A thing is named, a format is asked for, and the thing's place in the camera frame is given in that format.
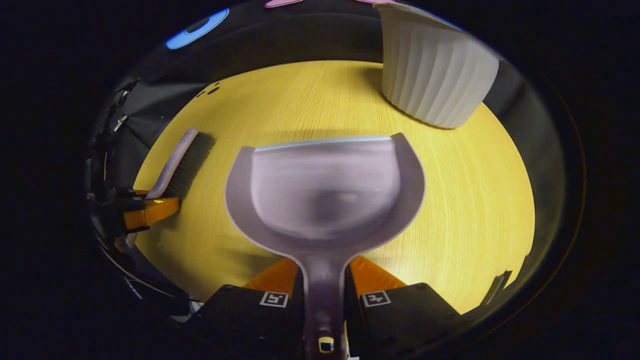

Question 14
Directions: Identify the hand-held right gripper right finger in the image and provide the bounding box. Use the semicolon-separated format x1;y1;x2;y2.
344;256;461;360

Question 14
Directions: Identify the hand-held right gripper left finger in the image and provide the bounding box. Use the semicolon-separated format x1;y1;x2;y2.
192;257;307;360

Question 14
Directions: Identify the white ribbed garbage bin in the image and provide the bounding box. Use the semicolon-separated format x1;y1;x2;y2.
373;2;501;130

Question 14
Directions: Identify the wooden desktop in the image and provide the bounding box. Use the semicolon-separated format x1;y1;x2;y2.
134;60;536;316

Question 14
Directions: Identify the pale pink dustpan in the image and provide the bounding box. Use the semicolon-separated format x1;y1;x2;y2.
225;132;426;360

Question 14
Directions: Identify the small pink broom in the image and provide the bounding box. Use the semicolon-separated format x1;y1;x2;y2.
125;128;216;248

